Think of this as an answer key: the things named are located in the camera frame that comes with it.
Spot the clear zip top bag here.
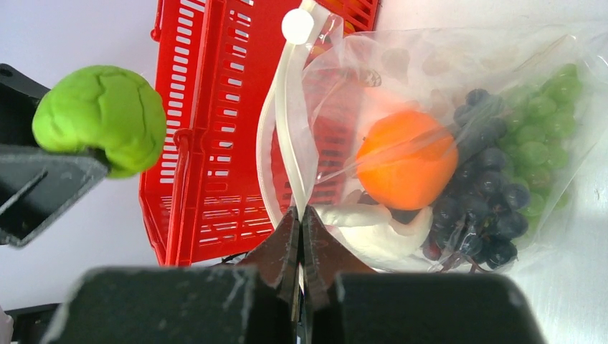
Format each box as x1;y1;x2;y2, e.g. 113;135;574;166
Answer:
256;1;607;273

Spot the black grape bunch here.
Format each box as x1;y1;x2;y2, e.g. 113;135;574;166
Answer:
422;88;531;272

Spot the red plastic basket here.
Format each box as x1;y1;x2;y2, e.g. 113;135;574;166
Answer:
138;0;381;268

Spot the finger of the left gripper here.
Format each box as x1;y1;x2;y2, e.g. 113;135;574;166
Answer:
1;63;50;147
1;144;110;248

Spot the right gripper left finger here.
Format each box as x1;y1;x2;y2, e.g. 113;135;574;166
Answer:
234;206;301;314

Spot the green grape bunch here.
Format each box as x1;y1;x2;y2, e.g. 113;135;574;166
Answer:
499;63;583;221

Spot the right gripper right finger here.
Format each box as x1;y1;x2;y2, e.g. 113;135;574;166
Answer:
302;204;376;315

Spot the white garlic bulb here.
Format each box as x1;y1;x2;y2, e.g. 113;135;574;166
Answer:
315;204;433;272

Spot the green cabbage ball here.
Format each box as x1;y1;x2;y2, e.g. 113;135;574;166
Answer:
32;65;167;178

